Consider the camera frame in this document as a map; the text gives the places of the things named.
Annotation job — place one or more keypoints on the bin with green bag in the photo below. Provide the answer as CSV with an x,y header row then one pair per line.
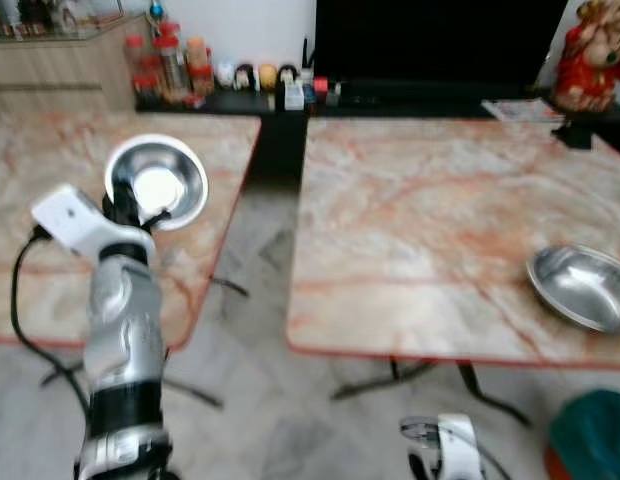
x,y
595,440

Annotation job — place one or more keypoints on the yellow toy figure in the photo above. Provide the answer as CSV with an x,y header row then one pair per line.
x,y
268,77

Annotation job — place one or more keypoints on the red gold figurine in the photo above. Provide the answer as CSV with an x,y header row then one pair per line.
x,y
590,60

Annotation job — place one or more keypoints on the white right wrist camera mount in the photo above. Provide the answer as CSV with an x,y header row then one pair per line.
x,y
458,450

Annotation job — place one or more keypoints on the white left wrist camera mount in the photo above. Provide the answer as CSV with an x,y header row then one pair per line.
x,y
75,218

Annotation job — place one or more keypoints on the light wooden cabinet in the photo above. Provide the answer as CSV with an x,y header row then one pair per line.
x,y
50,70

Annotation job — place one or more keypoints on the black table clamp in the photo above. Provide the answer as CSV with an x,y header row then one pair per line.
x,y
575,135

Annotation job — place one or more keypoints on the white blue toy figure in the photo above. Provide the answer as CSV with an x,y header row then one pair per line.
x,y
226,75

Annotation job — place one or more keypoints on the small red box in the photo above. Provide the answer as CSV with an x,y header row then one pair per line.
x,y
320,86

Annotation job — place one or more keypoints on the tall red lid jar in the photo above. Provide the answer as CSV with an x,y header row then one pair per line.
x,y
172,65

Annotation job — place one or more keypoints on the orange white magazine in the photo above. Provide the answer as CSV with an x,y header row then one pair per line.
x,y
520,110

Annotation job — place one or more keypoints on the black antenna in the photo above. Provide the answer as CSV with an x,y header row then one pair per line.
x,y
306,55

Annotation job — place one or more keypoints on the short red lid jar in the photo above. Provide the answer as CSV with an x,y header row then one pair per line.
x,y
140,70

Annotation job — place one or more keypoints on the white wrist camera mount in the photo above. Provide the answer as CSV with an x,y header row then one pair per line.
x,y
75,218
458,450

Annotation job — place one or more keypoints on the small white box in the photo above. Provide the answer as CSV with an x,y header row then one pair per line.
x,y
294,97

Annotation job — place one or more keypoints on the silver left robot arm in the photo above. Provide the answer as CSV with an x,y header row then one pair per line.
x,y
125,320

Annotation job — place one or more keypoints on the stainless steel bowl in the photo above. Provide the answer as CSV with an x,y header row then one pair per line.
x,y
180,170
580,290

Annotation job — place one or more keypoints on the orange lid snack jar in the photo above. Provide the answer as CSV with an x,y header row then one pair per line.
x,y
200,62

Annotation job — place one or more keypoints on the blue hanging ornament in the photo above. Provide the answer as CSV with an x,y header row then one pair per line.
x,y
157,12

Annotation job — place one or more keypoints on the marble folding table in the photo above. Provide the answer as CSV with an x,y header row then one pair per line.
x,y
40,160
420,220

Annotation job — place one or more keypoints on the black white toy figure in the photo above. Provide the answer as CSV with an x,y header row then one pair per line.
x,y
246,78

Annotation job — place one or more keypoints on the black television screen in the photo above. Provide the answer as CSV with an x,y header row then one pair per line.
x,y
440,40

